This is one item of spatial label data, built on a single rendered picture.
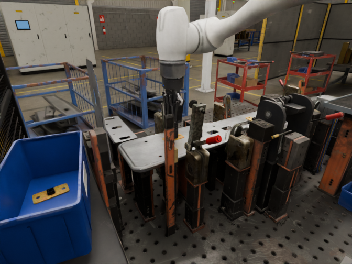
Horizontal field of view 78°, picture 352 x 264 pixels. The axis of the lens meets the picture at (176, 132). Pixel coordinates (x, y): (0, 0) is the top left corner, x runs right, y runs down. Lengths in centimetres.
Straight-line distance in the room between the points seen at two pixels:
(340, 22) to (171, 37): 798
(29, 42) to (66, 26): 123
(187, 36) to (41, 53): 792
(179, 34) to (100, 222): 56
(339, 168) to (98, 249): 103
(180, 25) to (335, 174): 94
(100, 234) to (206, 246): 48
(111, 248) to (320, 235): 81
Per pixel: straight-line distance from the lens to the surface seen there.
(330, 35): 860
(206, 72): 523
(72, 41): 873
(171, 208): 83
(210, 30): 80
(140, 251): 90
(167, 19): 72
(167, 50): 72
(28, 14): 848
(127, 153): 83
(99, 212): 58
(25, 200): 69
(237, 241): 94
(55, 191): 67
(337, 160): 121
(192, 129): 69
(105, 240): 52
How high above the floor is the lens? 143
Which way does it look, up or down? 26 degrees down
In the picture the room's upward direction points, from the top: straight up
